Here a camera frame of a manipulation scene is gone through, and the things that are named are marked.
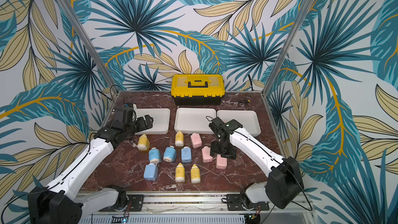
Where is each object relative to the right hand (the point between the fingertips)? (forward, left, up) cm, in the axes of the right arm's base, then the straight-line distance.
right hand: (219, 156), depth 78 cm
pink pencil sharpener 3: (+11, +11, -3) cm, 16 cm away
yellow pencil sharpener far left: (+9, +40, -2) cm, 41 cm away
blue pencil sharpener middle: (+3, +25, -3) cm, 26 cm away
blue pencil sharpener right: (+3, +17, -4) cm, 18 cm away
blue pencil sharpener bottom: (-6, +34, -4) cm, 35 cm away
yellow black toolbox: (+41, +10, +7) cm, 42 cm away
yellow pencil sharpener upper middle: (+12, +21, -3) cm, 24 cm away
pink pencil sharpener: (-2, -1, -4) cm, 4 cm away
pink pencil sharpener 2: (+1, +6, -4) cm, 7 cm away
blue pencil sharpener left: (+2, +33, -3) cm, 34 cm away
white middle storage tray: (+26, +13, -6) cm, 30 cm away
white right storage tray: (+29, -25, -11) cm, 40 cm away
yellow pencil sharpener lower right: (-8, +12, -2) cm, 15 cm away
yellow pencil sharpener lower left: (-7, +20, -2) cm, 21 cm away
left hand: (+15, +37, +9) cm, 41 cm away
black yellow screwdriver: (+44, -27, -9) cm, 52 cm away
